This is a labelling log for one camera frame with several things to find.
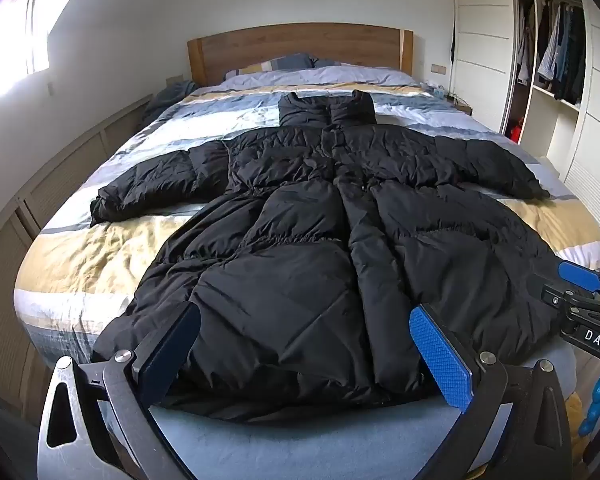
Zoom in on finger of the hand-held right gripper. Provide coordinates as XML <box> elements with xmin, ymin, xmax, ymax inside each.
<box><xmin>557</xmin><ymin>259</ymin><xmax>600</xmax><ymax>295</ymax></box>
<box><xmin>540</xmin><ymin>285</ymin><xmax>600</xmax><ymax>333</ymax></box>

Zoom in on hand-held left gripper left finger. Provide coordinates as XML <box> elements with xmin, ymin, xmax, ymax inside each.
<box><xmin>37</xmin><ymin>302</ymin><xmax>203</xmax><ymax>480</ymax></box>

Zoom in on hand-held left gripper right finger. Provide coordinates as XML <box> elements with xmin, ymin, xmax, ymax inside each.
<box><xmin>409</xmin><ymin>304</ymin><xmax>588</xmax><ymax>480</ymax></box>

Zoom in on black puffer coat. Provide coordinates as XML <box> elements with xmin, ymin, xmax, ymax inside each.
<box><xmin>90</xmin><ymin>89</ymin><xmax>581</xmax><ymax>423</ymax></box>

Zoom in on hanging clothes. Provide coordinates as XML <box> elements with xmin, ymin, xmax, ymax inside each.
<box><xmin>516</xmin><ymin>0</ymin><xmax>588</xmax><ymax>107</ymax></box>

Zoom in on blue bumpy object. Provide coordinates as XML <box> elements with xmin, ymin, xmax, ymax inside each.
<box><xmin>577</xmin><ymin>372</ymin><xmax>600</xmax><ymax>440</ymax></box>

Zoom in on bed with striped duvet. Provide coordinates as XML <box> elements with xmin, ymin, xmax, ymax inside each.
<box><xmin>14</xmin><ymin>65</ymin><xmax>600</xmax><ymax>376</ymax></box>

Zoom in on light blue bed sheet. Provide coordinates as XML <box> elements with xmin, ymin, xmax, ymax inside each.
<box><xmin>147</xmin><ymin>395</ymin><xmax>463</xmax><ymax>480</ymax></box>

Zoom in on wooden nightstand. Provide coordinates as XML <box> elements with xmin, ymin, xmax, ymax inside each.
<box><xmin>442</xmin><ymin>92</ymin><xmax>474</xmax><ymax>117</ymax></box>

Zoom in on white wardrobe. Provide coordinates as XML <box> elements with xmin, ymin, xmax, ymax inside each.
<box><xmin>449</xmin><ymin>0</ymin><xmax>600</xmax><ymax>246</ymax></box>

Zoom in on dark blue cloth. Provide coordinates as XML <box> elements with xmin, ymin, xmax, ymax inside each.
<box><xmin>142</xmin><ymin>80</ymin><xmax>199</xmax><ymax>126</ymax></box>

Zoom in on striped pillow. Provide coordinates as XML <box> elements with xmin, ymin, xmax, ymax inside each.
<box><xmin>229</xmin><ymin>53</ymin><xmax>317</xmax><ymax>80</ymax></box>

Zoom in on wooden headboard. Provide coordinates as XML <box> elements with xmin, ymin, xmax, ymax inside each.
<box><xmin>187</xmin><ymin>22</ymin><xmax>415</xmax><ymax>87</ymax></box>

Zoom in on window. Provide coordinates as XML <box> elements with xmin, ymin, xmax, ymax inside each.
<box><xmin>0</xmin><ymin>0</ymin><xmax>52</xmax><ymax>102</ymax></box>

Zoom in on low beige wall cabinet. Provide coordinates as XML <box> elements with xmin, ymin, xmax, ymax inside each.
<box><xmin>0</xmin><ymin>94</ymin><xmax>155</xmax><ymax>413</ymax></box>

